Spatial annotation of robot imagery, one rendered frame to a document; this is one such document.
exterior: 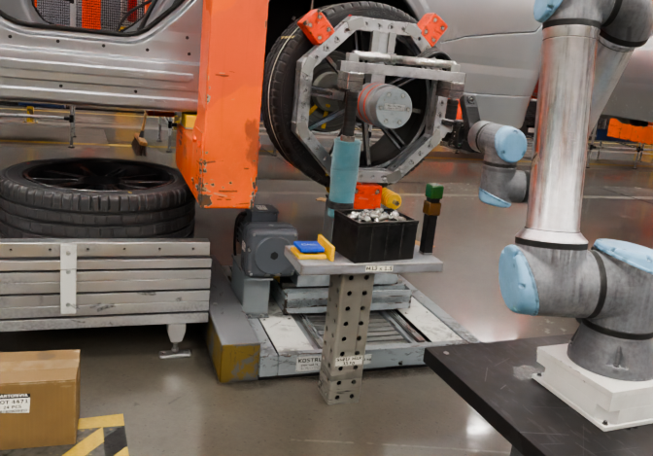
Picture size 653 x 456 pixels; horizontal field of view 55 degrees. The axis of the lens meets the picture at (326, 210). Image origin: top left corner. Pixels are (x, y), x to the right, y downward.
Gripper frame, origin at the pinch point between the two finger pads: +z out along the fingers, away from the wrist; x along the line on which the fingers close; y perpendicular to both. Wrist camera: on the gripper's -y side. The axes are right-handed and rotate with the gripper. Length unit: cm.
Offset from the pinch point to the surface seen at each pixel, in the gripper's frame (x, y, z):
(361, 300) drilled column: -33, 50, -25
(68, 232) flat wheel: -112, 45, 23
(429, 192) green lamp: -14.1, 19.0, -20.5
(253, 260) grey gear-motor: -55, 53, 19
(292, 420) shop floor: -52, 83, -30
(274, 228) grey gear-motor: -48, 43, 22
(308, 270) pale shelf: -51, 40, -28
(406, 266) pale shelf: -22, 39, -28
